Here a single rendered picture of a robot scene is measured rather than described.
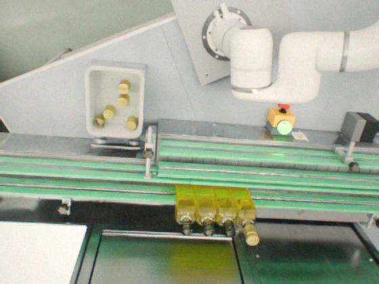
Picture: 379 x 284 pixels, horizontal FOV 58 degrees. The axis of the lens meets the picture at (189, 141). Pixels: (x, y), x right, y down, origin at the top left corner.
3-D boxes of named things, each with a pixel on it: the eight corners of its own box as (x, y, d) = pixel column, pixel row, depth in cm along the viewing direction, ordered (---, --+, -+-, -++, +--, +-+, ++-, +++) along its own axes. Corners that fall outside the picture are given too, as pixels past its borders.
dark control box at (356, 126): (339, 130, 123) (350, 141, 116) (346, 110, 120) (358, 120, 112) (361, 132, 124) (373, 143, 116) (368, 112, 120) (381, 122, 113)
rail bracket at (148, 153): (143, 165, 110) (141, 187, 98) (146, 117, 102) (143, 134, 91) (153, 166, 110) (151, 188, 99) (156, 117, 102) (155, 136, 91)
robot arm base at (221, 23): (196, 13, 100) (204, 18, 86) (236, -6, 99) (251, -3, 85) (215, 62, 106) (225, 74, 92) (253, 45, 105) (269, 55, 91)
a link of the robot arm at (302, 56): (342, 28, 75) (333, 98, 82) (235, 29, 83) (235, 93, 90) (345, 35, 67) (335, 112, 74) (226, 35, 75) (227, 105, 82)
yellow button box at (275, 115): (264, 125, 121) (271, 134, 114) (269, 105, 117) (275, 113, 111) (284, 126, 121) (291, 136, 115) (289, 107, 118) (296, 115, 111)
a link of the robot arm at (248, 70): (258, 19, 87) (280, 26, 73) (256, 69, 93) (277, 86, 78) (220, 21, 86) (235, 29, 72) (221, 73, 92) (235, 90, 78)
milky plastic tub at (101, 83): (91, 124, 116) (86, 135, 109) (90, 58, 106) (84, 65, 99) (143, 128, 118) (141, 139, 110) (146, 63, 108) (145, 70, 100)
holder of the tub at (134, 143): (93, 137, 119) (88, 148, 112) (91, 59, 107) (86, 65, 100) (142, 140, 121) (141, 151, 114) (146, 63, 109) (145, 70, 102)
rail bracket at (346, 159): (328, 150, 112) (347, 172, 100) (335, 130, 109) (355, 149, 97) (340, 151, 112) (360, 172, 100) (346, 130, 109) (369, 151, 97)
